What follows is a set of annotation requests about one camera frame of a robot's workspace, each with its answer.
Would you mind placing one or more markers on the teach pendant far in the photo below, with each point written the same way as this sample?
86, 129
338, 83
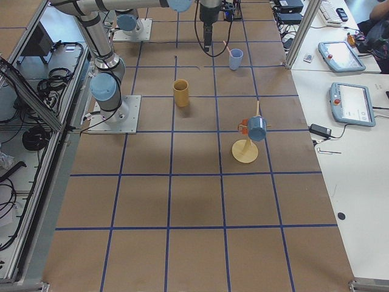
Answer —
340, 56

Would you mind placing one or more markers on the brown paper table cover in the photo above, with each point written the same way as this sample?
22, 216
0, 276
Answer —
169, 208

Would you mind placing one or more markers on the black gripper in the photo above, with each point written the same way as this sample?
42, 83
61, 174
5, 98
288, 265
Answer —
207, 15

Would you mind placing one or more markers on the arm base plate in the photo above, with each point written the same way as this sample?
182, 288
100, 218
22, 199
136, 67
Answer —
124, 120
133, 30

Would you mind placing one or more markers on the blue mug on tree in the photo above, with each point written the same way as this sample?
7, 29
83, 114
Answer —
256, 126

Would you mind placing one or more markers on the red mug on tree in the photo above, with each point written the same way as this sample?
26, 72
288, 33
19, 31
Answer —
243, 127

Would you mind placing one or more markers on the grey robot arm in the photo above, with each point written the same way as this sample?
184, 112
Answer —
105, 86
128, 20

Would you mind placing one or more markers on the pink chopstick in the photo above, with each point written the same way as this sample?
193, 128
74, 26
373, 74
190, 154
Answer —
226, 47

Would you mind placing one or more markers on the aluminium frame post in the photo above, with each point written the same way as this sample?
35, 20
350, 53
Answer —
310, 13

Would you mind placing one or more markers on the teach pendant near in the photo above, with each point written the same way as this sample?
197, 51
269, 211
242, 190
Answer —
351, 104

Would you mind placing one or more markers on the black power adapter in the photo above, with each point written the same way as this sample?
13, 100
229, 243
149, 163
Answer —
320, 130

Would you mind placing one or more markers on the teach pendant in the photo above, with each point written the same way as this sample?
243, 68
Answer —
351, 104
340, 56

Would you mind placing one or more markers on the wooden mug tree stand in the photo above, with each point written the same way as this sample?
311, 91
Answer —
244, 150

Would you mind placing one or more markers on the light blue plastic cup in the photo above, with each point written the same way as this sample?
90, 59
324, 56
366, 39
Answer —
235, 58

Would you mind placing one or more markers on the bamboo chopstick holder cup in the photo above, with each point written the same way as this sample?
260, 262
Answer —
181, 93

